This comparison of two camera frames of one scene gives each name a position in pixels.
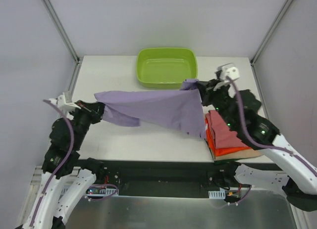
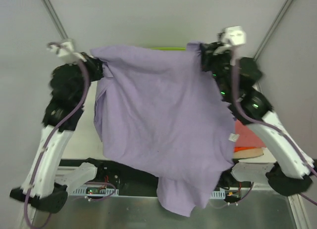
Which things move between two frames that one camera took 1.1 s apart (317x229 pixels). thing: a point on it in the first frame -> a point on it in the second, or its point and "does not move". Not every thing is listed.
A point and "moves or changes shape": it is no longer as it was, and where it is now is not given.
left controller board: (101, 192) does not move
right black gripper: (204, 91) -> (206, 54)
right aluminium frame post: (272, 28) does not move
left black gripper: (96, 110) -> (95, 66)
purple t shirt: (182, 109) moves or changes shape
